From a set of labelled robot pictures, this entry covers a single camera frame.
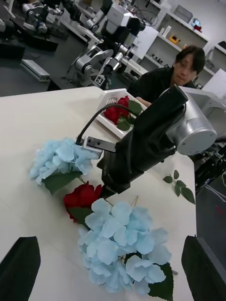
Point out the red rose with green leaves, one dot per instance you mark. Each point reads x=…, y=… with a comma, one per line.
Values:
x=124, y=101
x=81, y=196
x=113, y=114

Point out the pale grey robot torso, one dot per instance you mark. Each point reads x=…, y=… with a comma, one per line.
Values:
x=212, y=101

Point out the silver and black background robot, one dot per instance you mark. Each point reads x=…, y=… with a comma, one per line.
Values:
x=37, y=14

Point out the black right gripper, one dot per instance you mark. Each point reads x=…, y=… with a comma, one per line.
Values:
x=117, y=171

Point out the white and silver background robot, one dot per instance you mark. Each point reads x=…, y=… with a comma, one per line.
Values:
x=94, y=58

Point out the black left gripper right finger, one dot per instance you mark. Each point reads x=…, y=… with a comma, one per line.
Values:
x=204, y=277

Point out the shallow white box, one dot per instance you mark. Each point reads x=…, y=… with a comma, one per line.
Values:
x=110, y=96

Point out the white shelf with goods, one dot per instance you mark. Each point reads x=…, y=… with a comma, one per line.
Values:
x=164, y=47

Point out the pale blue flower green stem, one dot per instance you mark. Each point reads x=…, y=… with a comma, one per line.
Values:
x=61, y=155
x=117, y=237

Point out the person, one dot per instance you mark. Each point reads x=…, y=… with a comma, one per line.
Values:
x=160, y=82

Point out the loose green leaf twig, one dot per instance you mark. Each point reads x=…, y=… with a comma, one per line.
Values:
x=180, y=184

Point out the silver and black right arm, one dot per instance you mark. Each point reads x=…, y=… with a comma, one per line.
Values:
x=164, y=127

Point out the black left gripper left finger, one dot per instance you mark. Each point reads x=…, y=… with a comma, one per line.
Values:
x=18, y=270

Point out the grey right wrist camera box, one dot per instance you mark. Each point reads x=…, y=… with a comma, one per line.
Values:
x=99, y=144

